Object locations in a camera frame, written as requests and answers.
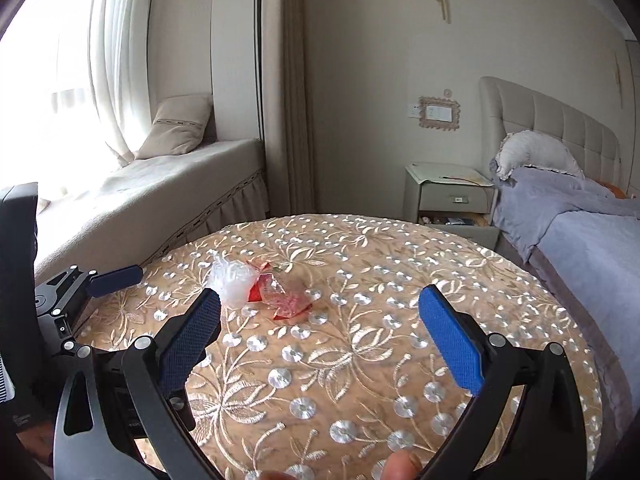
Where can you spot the beige window seat cushion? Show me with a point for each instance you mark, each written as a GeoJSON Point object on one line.
{"type": "Point", "coordinates": [150, 190]}

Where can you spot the red plastic wrapper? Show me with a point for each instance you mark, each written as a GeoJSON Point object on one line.
{"type": "Point", "coordinates": [285, 300]}

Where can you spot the person's right hand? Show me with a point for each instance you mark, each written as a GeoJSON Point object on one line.
{"type": "Point", "coordinates": [404, 467]}

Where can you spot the clear plastic wrap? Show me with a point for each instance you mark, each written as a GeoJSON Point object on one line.
{"type": "Point", "coordinates": [235, 280]}

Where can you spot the beige drape curtain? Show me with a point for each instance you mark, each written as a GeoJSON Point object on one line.
{"type": "Point", "coordinates": [290, 85]}

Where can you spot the white ruffled pillow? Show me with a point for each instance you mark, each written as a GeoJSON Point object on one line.
{"type": "Point", "coordinates": [530, 150]}

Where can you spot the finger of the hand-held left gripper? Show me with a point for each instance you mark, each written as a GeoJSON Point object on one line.
{"type": "Point", "coordinates": [117, 280]}

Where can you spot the white sheer curtain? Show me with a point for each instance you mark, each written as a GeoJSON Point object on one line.
{"type": "Point", "coordinates": [120, 35]}

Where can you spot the beige nightstand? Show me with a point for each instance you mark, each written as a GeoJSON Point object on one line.
{"type": "Point", "coordinates": [450, 201]}

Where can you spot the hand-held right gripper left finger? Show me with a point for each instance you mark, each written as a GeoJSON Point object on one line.
{"type": "Point", "coordinates": [192, 340]}

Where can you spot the papers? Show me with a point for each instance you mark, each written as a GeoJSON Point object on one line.
{"type": "Point", "coordinates": [450, 172]}

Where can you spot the embroidered beige tablecloth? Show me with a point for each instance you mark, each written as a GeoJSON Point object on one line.
{"type": "Point", "coordinates": [350, 360]}

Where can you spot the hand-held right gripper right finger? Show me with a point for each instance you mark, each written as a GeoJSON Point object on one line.
{"type": "Point", "coordinates": [450, 345]}

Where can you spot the beige tufted headboard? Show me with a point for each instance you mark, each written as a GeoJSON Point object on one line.
{"type": "Point", "coordinates": [550, 110]}

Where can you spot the white wall socket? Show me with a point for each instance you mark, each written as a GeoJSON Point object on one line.
{"type": "Point", "coordinates": [414, 109]}

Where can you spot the beige throw pillow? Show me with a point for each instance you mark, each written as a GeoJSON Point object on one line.
{"type": "Point", "coordinates": [175, 127]}

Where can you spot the framed wall switch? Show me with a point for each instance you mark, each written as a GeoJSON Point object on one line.
{"type": "Point", "coordinates": [440, 112]}

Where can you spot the lavender bedspread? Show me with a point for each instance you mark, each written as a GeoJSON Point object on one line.
{"type": "Point", "coordinates": [590, 240]}

